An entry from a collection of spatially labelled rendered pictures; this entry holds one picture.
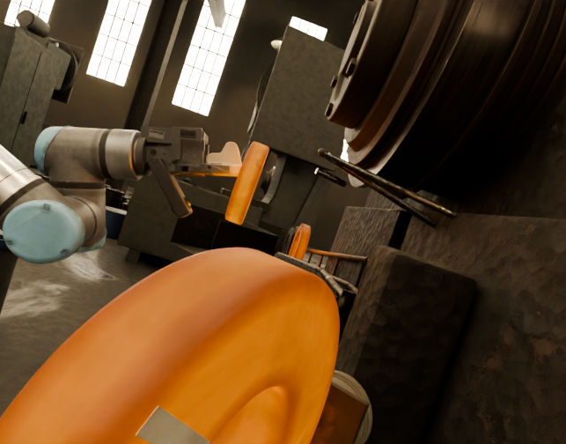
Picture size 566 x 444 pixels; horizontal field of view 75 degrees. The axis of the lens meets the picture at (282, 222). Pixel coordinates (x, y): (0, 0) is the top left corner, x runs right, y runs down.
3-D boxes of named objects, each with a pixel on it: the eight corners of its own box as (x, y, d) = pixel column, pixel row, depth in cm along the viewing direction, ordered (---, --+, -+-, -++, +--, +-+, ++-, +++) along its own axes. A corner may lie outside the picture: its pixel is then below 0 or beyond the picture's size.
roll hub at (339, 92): (338, 141, 77) (382, 12, 76) (381, 107, 50) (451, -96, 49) (313, 131, 77) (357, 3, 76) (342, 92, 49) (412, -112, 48)
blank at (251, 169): (267, 157, 77) (252, 151, 77) (273, 137, 62) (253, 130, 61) (241, 225, 76) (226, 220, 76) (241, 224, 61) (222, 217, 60)
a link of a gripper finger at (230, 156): (258, 142, 65) (205, 138, 65) (256, 175, 66) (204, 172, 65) (258, 144, 68) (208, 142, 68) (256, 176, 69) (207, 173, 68)
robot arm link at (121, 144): (104, 177, 63) (125, 181, 72) (133, 179, 63) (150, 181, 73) (106, 124, 62) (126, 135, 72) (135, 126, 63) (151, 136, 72)
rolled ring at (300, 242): (294, 233, 149) (302, 235, 149) (283, 276, 141) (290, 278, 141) (305, 215, 132) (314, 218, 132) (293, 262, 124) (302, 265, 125)
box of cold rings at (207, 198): (236, 272, 385) (260, 202, 382) (235, 294, 303) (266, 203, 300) (138, 243, 371) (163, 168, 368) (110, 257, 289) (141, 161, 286)
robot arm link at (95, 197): (36, 256, 61) (34, 181, 60) (59, 243, 72) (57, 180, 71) (98, 255, 64) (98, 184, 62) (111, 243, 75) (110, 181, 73)
